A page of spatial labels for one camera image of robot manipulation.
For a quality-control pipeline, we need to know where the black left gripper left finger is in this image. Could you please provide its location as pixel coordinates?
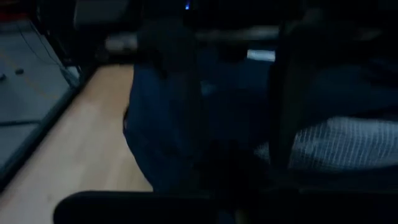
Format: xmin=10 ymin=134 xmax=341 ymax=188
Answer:
xmin=195 ymin=140 xmax=227 ymax=195

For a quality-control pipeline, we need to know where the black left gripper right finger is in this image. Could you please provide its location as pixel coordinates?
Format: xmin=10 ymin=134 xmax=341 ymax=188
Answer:
xmin=226 ymin=139 xmax=274 ymax=195

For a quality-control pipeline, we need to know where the navy blue backpack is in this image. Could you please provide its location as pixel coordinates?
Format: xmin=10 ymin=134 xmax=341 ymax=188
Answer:
xmin=123 ymin=18 xmax=398 ymax=194

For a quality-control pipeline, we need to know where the clear mesh zipper pouch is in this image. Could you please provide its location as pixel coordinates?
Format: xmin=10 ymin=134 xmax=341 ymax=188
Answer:
xmin=254 ymin=116 xmax=398 ymax=172

